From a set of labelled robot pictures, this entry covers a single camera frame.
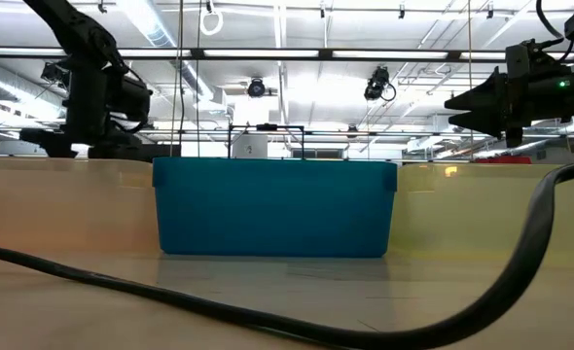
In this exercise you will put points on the black spotlight cluster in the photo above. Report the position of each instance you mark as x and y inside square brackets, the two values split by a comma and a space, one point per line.
[53, 73]

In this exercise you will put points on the silver ventilation duct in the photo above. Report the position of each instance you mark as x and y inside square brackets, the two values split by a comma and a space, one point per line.
[5, 87]

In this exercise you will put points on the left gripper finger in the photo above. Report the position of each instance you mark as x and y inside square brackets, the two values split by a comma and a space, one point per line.
[58, 143]
[114, 150]

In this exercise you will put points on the blue plastic bin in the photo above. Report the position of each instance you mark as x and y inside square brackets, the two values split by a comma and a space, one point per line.
[275, 209]

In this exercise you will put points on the black round camera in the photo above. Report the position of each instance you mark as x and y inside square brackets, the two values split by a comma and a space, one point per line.
[256, 88]

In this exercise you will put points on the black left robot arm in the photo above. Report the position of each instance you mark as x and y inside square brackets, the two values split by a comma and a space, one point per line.
[73, 24]

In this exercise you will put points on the red object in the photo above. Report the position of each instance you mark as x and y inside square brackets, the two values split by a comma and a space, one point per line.
[503, 160]

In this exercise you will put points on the white box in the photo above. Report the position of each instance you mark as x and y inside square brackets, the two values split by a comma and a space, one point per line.
[250, 146]

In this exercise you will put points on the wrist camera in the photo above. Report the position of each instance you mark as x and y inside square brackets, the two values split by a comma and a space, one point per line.
[525, 56]
[136, 102]

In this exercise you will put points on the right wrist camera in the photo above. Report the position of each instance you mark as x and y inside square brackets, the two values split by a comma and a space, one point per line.
[525, 56]

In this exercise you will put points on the black aluminium frame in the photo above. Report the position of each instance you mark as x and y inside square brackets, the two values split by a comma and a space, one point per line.
[326, 54]

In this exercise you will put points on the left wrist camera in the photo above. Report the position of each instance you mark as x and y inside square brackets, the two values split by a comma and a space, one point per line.
[136, 102]

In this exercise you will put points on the black rectangular stand frame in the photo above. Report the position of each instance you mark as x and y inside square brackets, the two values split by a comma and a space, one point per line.
[267, 127]

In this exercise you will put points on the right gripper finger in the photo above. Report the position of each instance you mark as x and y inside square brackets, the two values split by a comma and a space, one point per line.
[486, 121]
[486, 97]

